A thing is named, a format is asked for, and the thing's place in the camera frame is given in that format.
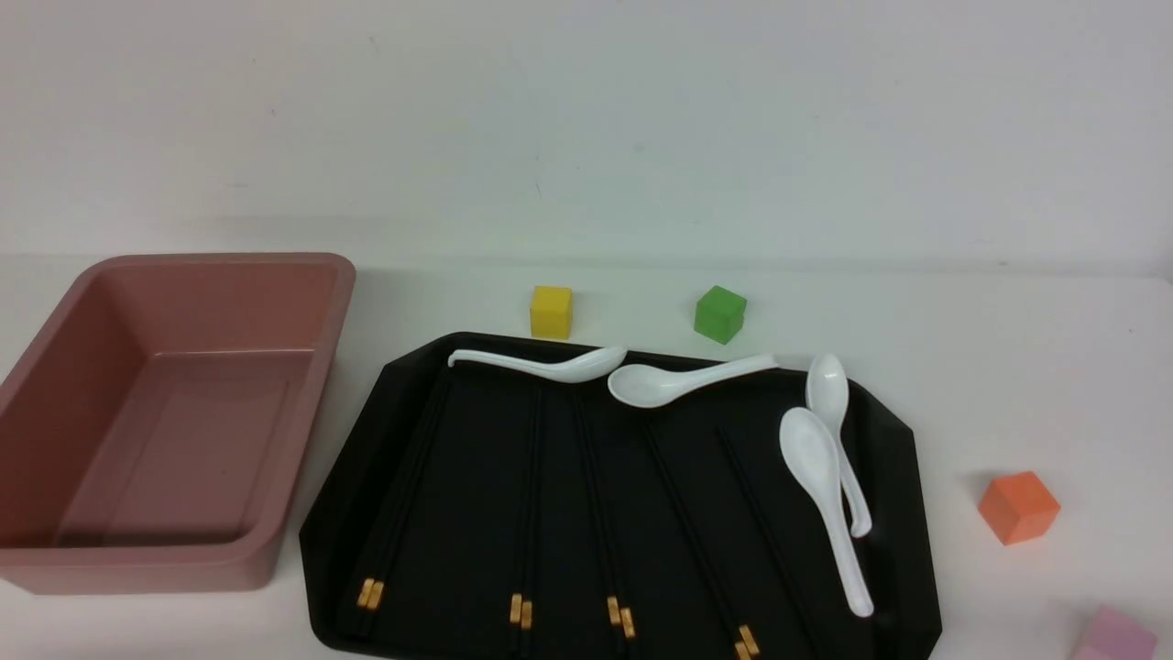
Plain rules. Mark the black chopstick gold band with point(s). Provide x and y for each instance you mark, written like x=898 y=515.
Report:
x=400 y=500
x=410 y=504
x=687 y=532
x=516 y=598
x=625 y=611
x=696 y=536
x=523 y=646
x=607 y=561

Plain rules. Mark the white spoon far left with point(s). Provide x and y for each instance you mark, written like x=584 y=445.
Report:
x=593 y=365

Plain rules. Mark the white spoon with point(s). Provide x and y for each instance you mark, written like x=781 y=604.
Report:
x=646 y=387
x=828 y=396
x=593 y=365
x=812 y=457

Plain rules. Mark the yellow cube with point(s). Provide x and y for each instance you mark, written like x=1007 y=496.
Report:
x=552 y=313

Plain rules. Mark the white spoon centre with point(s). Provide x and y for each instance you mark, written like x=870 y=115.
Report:
x=646 y=387

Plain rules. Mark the green cube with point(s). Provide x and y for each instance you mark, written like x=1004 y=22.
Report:
x=719 y=314

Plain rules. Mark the black plastic tray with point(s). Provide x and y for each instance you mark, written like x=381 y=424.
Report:
x=409 y=548

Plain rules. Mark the white spoon far right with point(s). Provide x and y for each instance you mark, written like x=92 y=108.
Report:
x=828 y=396

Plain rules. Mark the white spoon front right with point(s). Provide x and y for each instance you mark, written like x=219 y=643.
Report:
x=812 y=457

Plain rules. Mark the pink plastic bin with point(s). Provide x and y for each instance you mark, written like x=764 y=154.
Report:
x=155 y=427

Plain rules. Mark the orange cube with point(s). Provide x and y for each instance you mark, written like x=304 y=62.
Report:
x=1019 y=507

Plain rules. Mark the pink cube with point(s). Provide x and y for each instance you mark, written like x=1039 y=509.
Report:
x=1110 y=634

